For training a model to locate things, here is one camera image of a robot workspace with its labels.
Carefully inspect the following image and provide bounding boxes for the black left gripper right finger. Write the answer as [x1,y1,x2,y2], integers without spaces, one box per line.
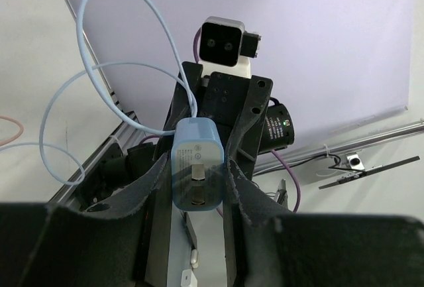
[224,159,423,286]

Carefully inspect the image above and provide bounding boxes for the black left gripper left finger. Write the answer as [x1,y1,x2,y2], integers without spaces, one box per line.
[1,154,169,286]

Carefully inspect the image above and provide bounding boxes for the blue charger plug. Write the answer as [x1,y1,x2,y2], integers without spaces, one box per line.
[170,117,225,211]

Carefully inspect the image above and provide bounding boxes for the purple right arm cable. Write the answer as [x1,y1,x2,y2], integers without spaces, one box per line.
[142,28,303,213]

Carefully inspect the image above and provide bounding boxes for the thin pink charger cable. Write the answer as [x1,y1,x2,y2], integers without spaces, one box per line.
[0,115,25,146]

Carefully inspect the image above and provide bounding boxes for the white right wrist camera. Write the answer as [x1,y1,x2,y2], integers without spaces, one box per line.
[193,16,262,79]

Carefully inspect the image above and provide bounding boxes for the aluminium frame rail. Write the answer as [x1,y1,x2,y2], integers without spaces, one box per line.
[46,0,424,208]

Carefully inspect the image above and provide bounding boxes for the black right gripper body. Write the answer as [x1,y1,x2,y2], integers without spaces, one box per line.
[152,61,275,175]

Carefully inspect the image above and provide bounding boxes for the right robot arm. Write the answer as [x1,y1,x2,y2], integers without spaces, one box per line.
[154,62,295,178]

